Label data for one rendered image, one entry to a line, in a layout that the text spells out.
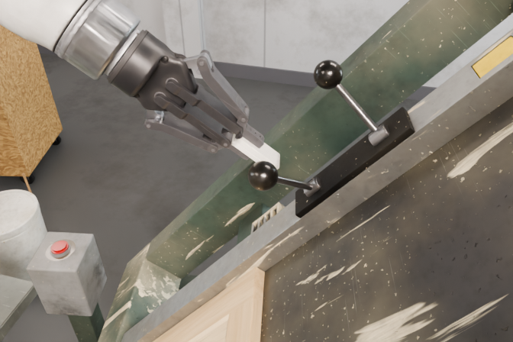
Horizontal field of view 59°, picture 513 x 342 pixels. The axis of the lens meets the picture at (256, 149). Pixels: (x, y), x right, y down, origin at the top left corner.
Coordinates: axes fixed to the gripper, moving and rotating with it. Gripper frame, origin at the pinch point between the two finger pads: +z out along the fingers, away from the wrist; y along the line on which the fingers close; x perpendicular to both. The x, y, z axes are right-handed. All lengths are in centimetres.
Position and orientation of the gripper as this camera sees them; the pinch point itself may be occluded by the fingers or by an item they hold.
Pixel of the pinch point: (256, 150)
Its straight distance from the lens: 58.9
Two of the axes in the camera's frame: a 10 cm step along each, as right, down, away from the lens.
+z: 7.6, 5.5, 3.4
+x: -0.7, 5.9, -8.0
